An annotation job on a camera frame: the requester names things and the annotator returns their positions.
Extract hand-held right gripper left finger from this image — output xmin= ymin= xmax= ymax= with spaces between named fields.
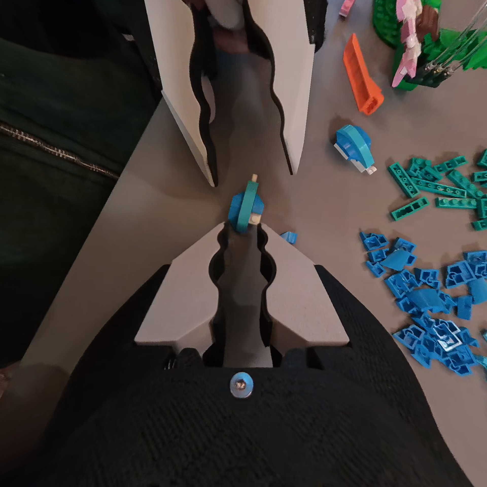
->
xmin=134 ymin=222 xmax=229 ymax=349

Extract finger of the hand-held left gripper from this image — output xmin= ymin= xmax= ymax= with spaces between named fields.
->
xmin=243 ymin=0 xmax=316 ymax=176
xmin=145 ymin=0 xmax=220 ymax=188

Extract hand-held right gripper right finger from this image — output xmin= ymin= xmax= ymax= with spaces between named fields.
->
xmin=258 ymin=222 xmax=350 ymax=347

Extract small blue teal lego assembly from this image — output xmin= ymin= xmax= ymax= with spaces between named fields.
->
xmin=228 ymin=174 xmax=265 ymax=233

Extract green lego flower plant model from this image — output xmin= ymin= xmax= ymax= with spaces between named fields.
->
xmin=372 ymin=0 xmax=487 ymax=91

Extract orange lego brick separator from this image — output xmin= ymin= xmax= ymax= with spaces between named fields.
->
xmin=342 ymin=33 xmax=384 ymax=115

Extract blue lego bird assembly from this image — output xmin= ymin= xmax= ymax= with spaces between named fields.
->
xmin=334 ymin=124 xmax=378 ymax=175

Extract pile of blue lego pieces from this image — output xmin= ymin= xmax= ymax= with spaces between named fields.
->
xmin=359 ymin=230 xmax=487 ymax=377

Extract clear plastic rods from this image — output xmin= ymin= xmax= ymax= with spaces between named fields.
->
xmin=422 ymin=0 xmax=487 ymax=75

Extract green long brick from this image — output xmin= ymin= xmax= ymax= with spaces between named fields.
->
xmin=387 ymin=149 xmax=487 ymax=231

